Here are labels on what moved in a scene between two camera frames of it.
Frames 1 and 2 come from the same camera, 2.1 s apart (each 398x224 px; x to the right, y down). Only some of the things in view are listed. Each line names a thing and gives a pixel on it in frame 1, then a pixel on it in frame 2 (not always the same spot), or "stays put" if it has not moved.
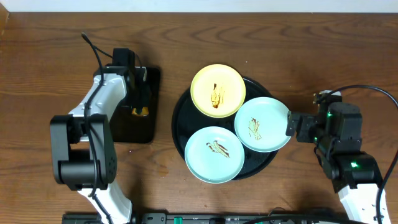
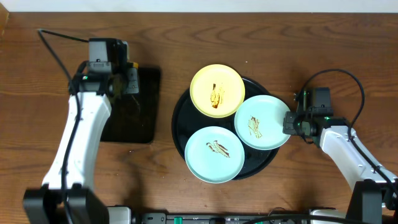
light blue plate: x=261 y=124 stays put
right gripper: x=305 y=121 stays put
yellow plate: x=217 y=91 stays put
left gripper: x=140 y=93 -> x=132 y=81
